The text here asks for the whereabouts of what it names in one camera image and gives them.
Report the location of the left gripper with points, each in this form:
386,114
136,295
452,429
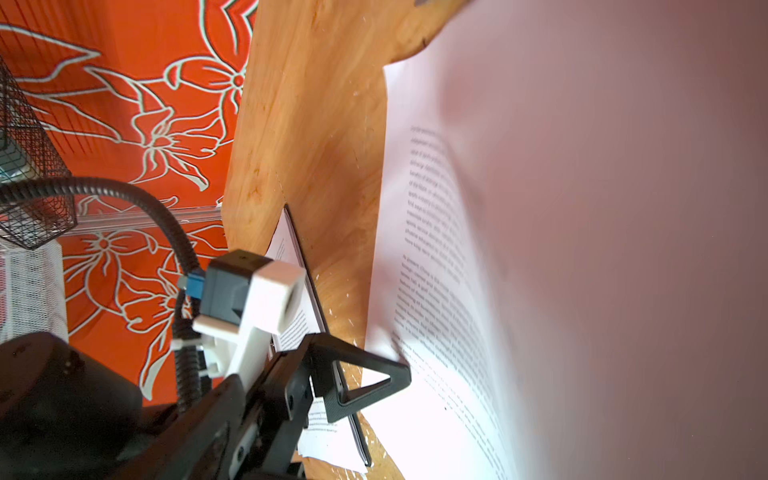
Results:
264,420

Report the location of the paper sheet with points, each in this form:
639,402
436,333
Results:
328,442
571,252

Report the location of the grey clip folder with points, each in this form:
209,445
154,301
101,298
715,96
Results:
353,420

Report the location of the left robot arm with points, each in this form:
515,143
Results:
65,415

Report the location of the black wire basket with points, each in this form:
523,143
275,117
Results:
30,224

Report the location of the blue white box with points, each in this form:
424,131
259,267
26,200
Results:
16,165

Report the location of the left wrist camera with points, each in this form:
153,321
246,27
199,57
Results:
245,300

